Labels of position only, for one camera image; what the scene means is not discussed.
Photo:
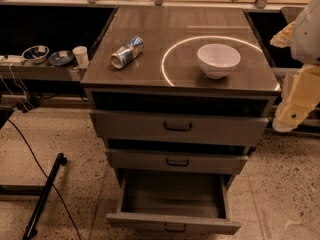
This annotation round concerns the white ceramic bowl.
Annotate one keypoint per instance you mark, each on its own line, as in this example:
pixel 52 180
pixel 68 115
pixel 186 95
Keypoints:
pixel 217 60

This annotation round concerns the black stand leg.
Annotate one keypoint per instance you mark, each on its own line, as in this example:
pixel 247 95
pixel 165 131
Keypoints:
pixel 31 230

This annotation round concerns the grey drawer cabinet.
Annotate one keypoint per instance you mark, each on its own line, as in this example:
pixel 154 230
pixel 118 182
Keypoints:
pixel 166 77

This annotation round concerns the blue silver drink can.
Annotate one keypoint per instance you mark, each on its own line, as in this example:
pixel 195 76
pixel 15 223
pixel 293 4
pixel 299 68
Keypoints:
pixel 127 52

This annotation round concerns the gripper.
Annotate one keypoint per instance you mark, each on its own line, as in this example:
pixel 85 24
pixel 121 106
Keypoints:
pixel 307 37

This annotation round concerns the white bowl with dark inside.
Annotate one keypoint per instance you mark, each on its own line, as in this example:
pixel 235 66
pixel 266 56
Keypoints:
pixel 36 54

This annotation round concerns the white paper cup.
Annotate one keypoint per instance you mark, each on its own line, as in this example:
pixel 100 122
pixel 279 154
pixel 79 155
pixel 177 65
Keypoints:
pixel 80 53

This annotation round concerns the white power strip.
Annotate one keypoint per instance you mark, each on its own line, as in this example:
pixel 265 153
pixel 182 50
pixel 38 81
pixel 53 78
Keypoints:
pixel 12 59

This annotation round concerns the dark blue shallow bowl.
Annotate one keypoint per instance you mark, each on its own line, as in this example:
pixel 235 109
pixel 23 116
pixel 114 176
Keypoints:
pixel 61 58

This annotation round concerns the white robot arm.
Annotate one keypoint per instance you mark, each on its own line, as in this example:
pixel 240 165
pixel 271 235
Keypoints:
pixel 305 42

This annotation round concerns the grey drawer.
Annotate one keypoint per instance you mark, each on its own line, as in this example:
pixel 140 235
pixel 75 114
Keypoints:
pixel 195 129
pixel 178 162
pixel 175 202

